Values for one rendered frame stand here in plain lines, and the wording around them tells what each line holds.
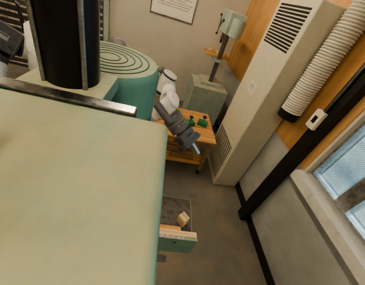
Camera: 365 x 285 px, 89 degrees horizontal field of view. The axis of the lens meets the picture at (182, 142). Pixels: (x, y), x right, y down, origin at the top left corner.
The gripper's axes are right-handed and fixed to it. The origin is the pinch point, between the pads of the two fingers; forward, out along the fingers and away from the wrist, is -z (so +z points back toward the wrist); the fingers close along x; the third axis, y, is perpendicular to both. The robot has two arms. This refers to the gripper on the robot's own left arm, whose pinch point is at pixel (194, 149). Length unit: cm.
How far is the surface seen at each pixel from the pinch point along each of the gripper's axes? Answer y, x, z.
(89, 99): 52, 36, 29
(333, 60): 24, -103, -15
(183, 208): -2.3, 21.2, -16.8
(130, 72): 44, 26, 32
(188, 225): 2.8, 25.2, -21.0
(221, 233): -72, -10, -103
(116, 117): 55, 36, 26
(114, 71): 44, 28, 33
